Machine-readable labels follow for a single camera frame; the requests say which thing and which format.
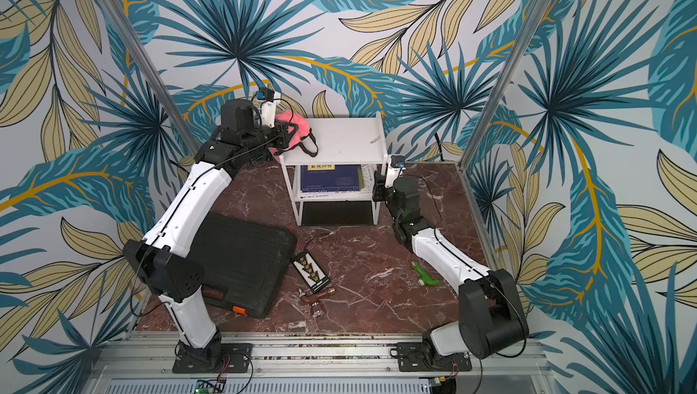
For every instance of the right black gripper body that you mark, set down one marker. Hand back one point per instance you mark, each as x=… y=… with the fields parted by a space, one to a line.
x=381 y=190

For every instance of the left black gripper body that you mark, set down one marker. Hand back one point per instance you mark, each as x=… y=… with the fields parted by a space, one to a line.
x=278 y=138

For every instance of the pink fluffy cloth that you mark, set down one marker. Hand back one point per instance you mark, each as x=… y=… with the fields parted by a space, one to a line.
x=288 y=117

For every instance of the white two-tier bookshelf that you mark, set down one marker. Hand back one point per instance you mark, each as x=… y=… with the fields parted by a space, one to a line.
x=342 y=141

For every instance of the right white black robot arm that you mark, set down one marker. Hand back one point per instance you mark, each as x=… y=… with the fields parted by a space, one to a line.
x=490 y=313

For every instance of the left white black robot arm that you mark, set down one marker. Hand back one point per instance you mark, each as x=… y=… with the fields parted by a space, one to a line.
x=190 y=247

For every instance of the dark blue book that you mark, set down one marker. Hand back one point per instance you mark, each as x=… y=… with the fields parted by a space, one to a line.
x=330 y=178

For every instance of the black screwdriver bit holder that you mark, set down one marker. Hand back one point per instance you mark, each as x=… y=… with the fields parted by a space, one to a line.
x=310 y=272

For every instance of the black plastic tool case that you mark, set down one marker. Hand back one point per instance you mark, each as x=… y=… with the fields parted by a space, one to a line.
x=244 y=263

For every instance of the red-brown small tool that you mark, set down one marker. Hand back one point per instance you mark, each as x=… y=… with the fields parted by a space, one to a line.
x=314 y=301

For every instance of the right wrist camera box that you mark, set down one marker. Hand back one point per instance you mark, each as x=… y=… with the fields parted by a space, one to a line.
x=395 y=169

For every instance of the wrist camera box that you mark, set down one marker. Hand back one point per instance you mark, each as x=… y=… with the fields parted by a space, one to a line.
x=395 y=169
x=268 y=100

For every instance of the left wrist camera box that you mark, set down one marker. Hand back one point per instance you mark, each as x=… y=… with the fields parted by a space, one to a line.
x=268 y=100

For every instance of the left aluminium corner post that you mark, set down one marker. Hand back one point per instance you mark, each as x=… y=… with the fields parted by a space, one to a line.
x=116 y=13

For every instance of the aluminium corner post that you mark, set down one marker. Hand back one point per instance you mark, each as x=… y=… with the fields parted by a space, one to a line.
x=504 y=51
x=116 y=13

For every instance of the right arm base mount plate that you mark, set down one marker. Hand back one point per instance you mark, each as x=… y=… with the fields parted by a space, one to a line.
x=422 y=357

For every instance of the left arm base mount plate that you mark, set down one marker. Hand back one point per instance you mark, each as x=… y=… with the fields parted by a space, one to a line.
x=225 y=357

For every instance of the aluminium front rail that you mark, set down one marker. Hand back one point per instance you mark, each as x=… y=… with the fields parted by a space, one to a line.
x=289 y=363

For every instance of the right aluminium corner post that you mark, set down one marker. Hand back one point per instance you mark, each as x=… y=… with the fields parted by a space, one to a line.
x=504 y=51

